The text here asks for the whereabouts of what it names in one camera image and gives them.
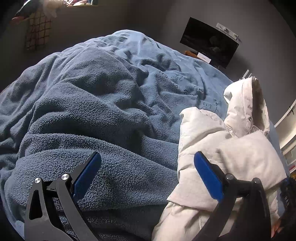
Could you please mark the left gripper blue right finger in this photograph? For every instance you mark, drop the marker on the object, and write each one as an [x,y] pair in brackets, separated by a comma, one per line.
[253,219]

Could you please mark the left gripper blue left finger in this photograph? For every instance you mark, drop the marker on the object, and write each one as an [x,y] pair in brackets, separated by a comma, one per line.
[42,220]

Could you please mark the white puffy down jacket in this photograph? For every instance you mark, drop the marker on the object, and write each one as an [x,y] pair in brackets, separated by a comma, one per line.
[238,144]

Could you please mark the white door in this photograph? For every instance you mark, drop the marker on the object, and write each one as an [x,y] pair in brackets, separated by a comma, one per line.
[286,130]

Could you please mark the white router with antennas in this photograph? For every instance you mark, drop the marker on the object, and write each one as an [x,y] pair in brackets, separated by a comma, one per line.
[247,74]

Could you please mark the blue fleece blanket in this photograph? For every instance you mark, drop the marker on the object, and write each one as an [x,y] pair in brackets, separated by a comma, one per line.
[121,96]

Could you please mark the white box under television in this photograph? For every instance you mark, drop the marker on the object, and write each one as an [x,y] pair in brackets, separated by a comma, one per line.
[203,57]

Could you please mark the black flat screen television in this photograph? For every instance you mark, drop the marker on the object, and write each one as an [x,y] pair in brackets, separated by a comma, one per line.
[209,41]

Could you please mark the wooden television stand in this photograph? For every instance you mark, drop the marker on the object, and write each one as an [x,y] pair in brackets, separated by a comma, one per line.
[191,54]

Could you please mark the checkered hanging cloth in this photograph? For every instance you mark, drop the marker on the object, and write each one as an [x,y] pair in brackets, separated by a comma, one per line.
[38,31]

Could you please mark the window sill clutter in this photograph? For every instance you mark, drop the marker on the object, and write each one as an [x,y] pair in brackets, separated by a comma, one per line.
[49,8]

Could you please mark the white wall shelf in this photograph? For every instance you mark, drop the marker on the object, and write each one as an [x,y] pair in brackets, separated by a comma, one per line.
[228,32]

